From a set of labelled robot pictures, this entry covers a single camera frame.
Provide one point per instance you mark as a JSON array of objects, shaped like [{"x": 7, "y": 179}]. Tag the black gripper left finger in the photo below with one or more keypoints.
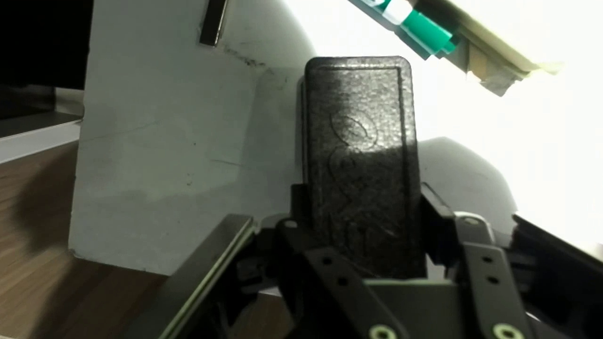
[{"x": 326, "y": 270}]

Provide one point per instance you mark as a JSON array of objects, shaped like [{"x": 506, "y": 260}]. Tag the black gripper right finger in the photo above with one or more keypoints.
[{"x": 486, "y": 275}]

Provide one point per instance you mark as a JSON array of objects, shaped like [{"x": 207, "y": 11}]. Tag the green whiteboard marker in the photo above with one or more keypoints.
[{"x": 420, "y": 28}]

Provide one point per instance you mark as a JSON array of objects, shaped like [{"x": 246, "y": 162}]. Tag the small white table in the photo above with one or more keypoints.
[{"x": 175, "y": 157}]

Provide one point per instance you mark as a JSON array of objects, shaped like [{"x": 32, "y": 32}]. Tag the black pen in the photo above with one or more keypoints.
[{"x": 213, "y": 21}]

